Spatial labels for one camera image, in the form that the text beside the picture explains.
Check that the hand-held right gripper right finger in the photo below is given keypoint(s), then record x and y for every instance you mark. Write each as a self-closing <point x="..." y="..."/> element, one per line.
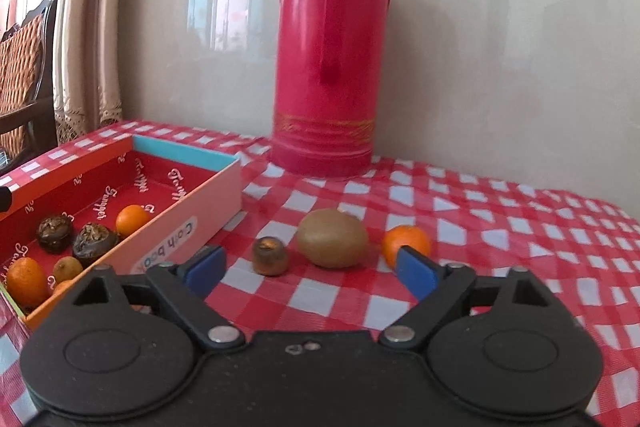
<point x="417" y="272"/>

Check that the small brown kiwi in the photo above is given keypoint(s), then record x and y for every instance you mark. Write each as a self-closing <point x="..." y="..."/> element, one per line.
<point x="67" y="268"/>

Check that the colourful cardboard box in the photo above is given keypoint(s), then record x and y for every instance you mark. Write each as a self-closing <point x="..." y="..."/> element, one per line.
<point x="190" y="187"/>

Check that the red thermos flask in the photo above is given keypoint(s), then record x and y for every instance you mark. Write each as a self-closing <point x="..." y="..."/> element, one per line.
<point x="330" y="57"/>

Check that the dark wooden woven chair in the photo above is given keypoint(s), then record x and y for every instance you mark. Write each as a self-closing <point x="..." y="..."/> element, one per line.
<point x="22" y="67"/>

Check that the beige lace curtain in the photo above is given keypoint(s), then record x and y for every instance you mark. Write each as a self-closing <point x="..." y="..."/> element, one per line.
<point x="85" y="32"/>

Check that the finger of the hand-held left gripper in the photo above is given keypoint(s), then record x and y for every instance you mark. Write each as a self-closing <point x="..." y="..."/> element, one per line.
<point x="4" y="200"/>

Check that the red checked tablecloth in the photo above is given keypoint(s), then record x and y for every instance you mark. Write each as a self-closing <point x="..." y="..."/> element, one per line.
<point x="500" y="257"/>

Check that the large brown kiwi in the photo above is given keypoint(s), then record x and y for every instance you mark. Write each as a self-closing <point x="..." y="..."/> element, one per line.
<point x="332" y="239"/>

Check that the orange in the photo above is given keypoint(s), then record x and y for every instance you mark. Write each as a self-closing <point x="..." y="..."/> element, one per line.
<point x="132" y="219"/>
<point x="407" y="238"/>
<point x="27" y="283"/>

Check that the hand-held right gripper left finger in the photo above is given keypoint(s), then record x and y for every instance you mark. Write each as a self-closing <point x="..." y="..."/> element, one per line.
<point x="205" y="269"/>

